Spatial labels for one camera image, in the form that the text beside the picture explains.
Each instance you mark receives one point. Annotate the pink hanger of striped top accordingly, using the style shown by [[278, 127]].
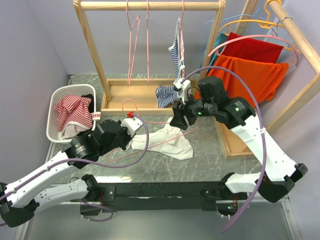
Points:
[[147, 41]]

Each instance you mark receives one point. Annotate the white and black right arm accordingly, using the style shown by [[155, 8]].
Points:
[[280, 172]]

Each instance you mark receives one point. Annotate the large pink plastic hanger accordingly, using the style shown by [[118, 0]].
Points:
[[218, 50]]

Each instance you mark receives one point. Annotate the pink wire hanger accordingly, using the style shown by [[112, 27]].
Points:
[[132, 44]]

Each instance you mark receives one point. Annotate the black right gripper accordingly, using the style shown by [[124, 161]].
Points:
[[179, 109]]

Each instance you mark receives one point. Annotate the pink hanger of blue top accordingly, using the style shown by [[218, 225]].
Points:
[[181, 48]]

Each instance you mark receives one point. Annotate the blue wire hanger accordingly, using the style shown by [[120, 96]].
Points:
[[225, 21]]

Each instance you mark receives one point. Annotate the red shirt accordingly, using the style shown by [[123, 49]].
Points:
[[253, 50]]

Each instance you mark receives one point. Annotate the orange plastic hanger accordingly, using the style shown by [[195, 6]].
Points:
[[242, 23]]

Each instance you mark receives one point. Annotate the large wooden clothes rack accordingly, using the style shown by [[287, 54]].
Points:
[[304, 47]]

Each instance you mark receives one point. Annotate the blue white striped tank top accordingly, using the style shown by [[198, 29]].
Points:
[[166, 95]]

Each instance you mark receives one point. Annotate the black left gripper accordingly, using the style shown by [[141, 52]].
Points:
[[128, 137]]

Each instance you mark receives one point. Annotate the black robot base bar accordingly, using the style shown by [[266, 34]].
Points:
[[151, 196]]

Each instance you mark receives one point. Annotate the orange shirt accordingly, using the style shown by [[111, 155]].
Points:
[[261, 78]]

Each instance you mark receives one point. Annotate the pink hanger of white top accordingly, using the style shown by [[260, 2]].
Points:
[[138, 143]]

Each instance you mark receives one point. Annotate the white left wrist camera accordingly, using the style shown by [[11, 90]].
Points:
[[132, 123]]

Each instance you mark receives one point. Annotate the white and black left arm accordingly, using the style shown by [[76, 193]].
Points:
[[22, 199]]

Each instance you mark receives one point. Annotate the red white striped tank top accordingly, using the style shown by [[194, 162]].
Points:
[[76, 109]]

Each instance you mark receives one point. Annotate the white perforated laundry basket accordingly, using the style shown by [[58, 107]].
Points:
[[72, 129]]

